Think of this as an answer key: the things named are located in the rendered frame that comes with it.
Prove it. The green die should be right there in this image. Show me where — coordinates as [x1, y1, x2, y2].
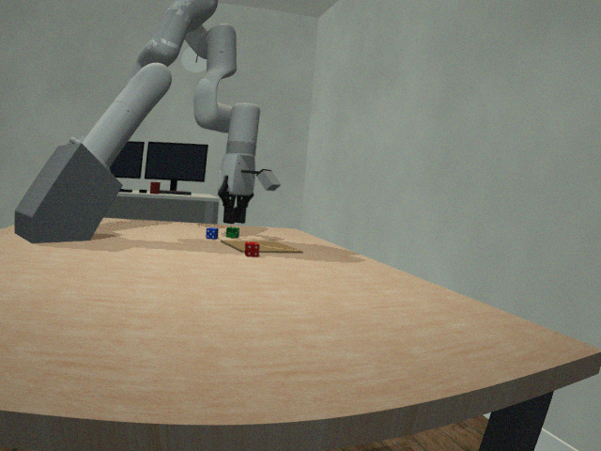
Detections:
[226, 227, 239, 239]

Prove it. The red die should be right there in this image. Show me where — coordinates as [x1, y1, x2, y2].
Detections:
[245, 241, 259, 257]

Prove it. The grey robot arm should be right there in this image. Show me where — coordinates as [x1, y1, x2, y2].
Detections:
[68, 0, 260, 172]

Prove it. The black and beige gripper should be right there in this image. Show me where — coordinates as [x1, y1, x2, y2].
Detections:
[218, 152, 255, 224]

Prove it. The blue die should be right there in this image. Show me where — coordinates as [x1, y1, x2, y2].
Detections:
[206, 227, 219, 240]

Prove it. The tan square mat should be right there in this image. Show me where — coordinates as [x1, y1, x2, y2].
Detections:
[221, 241, 303, 253]

